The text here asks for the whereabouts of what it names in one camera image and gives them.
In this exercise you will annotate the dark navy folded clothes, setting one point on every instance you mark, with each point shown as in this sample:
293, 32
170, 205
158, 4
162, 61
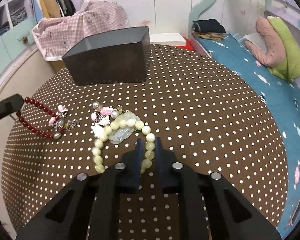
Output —
207, 26

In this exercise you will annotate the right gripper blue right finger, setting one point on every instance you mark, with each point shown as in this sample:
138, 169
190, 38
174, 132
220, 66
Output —
168, 181

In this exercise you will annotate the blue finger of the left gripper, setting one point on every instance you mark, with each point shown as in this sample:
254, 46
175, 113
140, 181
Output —
11, 105

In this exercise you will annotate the white pillow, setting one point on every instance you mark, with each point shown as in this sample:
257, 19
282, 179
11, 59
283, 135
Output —
257, 40

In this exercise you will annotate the brown polka dot tablecloth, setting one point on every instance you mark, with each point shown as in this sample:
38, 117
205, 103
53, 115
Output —
203, 112

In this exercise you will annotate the green folded quilt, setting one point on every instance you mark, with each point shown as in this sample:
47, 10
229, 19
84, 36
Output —
289, 68

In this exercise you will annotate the brown cardboard box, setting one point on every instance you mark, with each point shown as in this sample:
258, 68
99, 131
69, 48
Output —
57, 65

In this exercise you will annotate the grey metal tin box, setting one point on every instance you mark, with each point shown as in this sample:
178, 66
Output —
117, 56

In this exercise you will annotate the pink checkered cloth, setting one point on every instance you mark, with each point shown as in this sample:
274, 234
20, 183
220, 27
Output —
54, 37

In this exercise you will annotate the blue patterned bed mattress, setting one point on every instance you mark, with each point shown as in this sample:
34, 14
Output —
283, 101

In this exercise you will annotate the teal drawer cabinet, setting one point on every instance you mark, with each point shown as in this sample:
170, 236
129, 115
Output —
15, 41

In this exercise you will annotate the purple stair shelf cabinet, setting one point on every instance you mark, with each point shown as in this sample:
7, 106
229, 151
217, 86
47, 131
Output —
10, 7

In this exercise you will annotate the pale green jade pendant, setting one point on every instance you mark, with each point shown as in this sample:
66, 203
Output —
118, 136

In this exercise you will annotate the folded blue jeans stack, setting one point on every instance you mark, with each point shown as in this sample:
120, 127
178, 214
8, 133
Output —
16, 17

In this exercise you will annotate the tan folded clothes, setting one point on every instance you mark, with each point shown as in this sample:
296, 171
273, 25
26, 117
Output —
209, 36

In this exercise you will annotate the hanging clothes row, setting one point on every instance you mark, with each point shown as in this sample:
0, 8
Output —
51, 8

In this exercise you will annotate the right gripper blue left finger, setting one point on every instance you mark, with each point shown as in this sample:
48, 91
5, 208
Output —
130, 177

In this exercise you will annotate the pink silver charm cluster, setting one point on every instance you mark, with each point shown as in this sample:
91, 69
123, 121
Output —
60, 124

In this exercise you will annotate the red upholstered bench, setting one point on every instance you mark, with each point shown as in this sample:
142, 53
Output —
187, 46

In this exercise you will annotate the teal bunk bed frame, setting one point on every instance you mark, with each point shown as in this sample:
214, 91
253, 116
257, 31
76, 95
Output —
240, 16

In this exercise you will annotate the pink folded quilt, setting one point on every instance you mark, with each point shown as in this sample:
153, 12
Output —
275, 49

